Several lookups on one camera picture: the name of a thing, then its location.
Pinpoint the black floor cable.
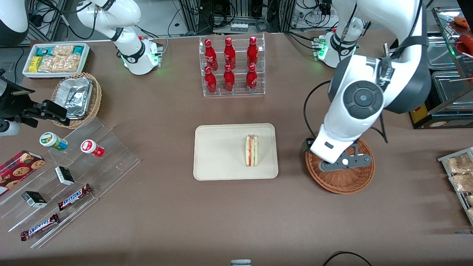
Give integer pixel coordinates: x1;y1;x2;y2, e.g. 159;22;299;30
322;251;374;266

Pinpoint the red sausage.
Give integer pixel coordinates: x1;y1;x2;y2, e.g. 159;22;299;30
458;34;473;56

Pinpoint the red cola bottle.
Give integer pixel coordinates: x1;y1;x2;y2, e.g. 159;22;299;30
224;64;236;92
204;66;218;94
246;64;258;93
224;37;236;70
247;36;258;68
204;39;218;71

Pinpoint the clear acrylic stepped display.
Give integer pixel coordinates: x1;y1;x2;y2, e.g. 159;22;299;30
0;116;141;249

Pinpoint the tray of packaged snacks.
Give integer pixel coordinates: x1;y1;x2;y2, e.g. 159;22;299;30
438;147;473;226

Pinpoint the foil containers stack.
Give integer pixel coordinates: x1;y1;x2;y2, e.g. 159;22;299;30
57;78;93;120

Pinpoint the small black white box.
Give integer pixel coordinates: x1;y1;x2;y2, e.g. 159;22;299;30
55;166;75;186
21;191;48;208

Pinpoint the white snack bin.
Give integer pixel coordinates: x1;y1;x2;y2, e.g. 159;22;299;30
22;42;90;79

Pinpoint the snickers bar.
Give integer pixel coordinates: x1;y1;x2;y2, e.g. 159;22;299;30
57;184;93;211
20;213;60;241

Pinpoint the cream plastic tray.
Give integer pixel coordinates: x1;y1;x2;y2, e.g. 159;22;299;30
193;123;279;181

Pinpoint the clear acrylic bottle rack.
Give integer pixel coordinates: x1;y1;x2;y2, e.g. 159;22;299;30
199;33;266;97

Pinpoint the round brown wicker basket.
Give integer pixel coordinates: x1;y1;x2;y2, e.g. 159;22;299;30
305;131;375;195

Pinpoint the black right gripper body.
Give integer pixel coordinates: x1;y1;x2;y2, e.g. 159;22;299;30
0;69;37;128

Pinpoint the steel pan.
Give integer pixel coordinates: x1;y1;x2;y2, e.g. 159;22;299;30
427;36;457;70
432;70;473;108

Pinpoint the red lid cup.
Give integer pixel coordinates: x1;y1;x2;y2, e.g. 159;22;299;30
81;139;105;158

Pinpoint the triangle sandwich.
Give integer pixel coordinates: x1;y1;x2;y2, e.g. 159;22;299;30
245;134;259;167

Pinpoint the red cookie box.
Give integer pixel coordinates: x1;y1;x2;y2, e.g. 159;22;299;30
0;150;45;196

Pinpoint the black food warmer yellow panel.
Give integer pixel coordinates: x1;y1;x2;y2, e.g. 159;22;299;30
408;6;473;130

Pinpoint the green lid cup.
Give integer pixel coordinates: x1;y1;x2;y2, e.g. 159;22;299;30
40;132;68;151

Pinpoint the small tan wicker basket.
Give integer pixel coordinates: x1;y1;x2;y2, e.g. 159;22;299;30
52;72;102;129

